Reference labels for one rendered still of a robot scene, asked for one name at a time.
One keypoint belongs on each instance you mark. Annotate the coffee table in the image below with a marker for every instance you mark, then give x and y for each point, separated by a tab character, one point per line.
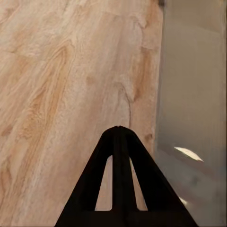
190	146

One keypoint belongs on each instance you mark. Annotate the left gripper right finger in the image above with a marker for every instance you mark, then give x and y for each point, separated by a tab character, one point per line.
165	209

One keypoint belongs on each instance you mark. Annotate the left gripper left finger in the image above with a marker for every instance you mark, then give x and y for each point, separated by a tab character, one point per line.
79	210

